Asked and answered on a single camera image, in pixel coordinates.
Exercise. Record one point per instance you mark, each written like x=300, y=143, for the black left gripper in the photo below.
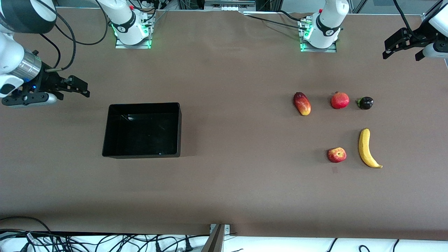
x=415, y=39

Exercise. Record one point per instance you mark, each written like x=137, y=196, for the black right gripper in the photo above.
x=48, y=81

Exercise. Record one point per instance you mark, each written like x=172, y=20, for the black plastic tray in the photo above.
x=143, y=136

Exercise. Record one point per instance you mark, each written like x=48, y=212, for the yellow banana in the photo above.
x=364, y=147

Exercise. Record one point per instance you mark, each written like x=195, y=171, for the red apple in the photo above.
x=336, y=155

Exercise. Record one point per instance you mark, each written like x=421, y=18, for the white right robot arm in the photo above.
x=128, y=26

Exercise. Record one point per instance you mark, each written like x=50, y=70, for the aluminium edge profile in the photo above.
x=427, y=15

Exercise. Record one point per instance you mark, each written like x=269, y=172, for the dark purple mangosteen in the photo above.
x=366, y=103

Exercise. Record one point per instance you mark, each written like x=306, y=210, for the red pomegranate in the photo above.
x=340, y=100

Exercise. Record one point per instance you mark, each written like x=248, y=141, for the red yellow mango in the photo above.
x=302, y=104

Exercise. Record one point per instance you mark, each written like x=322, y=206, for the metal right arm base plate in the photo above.
x=120, y=45

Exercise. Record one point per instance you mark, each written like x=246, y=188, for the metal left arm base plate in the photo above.
x=332, y=50

